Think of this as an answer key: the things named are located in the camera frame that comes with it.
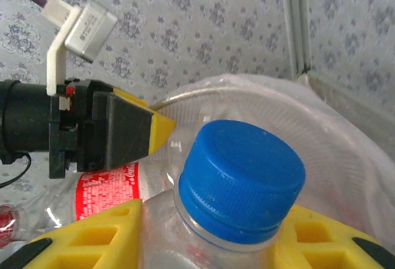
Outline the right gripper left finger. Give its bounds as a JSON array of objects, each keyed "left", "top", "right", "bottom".
[{"left": 18, "top": 198, "right": 144, "bottom": 269}]

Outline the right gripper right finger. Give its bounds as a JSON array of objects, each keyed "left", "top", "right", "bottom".
[{"left": 268, "top": 204, "right": 395, "bottom": 269}]

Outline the red-capped Coca-Cola bottle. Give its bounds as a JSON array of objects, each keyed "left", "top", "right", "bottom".
[{"left": 0, "top": 133, "right": 198, "bottom": 248}]

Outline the blue-capped Pepsi bottle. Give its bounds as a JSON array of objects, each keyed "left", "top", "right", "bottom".
[{"left": 140, "top": 119, "right": 308, "bottom": 269}]

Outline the translucent plastic bin with bag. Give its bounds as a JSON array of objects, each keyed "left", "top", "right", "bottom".
[{"left": 149, "top": 73, "right": 395, "bottom": 269}]

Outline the thin black left gripper cable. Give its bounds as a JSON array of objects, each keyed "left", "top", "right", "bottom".
[{"left": 0, "top": 153, "right": 31, "bottom": 189}]

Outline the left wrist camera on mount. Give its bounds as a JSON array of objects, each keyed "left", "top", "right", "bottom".
[{"left": 41, "top": 0, "right": 119, "bottom": 97}]

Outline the aluminium frame post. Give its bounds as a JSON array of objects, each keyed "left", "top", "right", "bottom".
[{"left": 279, "top": 0, "right": 312, "bottom": 77}]

